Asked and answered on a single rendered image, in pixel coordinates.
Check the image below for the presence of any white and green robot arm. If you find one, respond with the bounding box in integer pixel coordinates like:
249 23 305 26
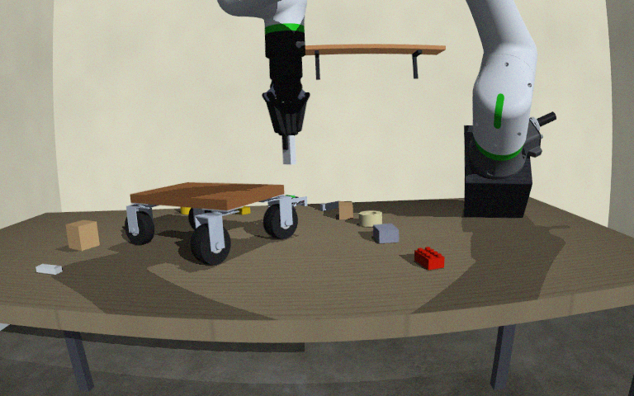
217 0 556 180

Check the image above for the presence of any grey rectangular bar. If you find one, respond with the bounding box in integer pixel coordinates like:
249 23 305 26
320 201 338 211

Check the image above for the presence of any tan cardboard box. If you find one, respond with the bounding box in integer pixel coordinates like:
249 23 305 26
66 220 100 251

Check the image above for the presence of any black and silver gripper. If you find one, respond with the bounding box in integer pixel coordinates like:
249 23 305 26
262 55 310 165

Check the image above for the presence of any wooden dolly with black caster wheels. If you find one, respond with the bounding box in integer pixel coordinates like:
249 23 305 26
125 182 307 265

